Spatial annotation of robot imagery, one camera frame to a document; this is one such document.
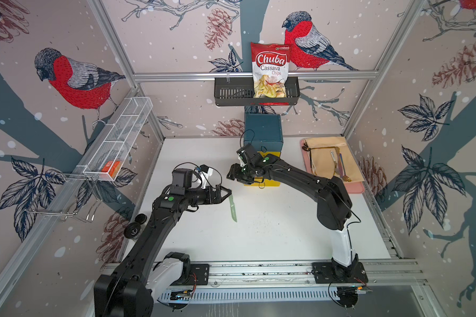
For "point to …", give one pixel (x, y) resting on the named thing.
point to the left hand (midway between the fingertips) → (226, 189)
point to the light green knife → (233, 209)
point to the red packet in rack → (114, 168)
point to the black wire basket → (240, 91)
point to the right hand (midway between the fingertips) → (229, 177)
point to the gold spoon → (345, 177)
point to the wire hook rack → (69, 196)
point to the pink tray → (352, 187)
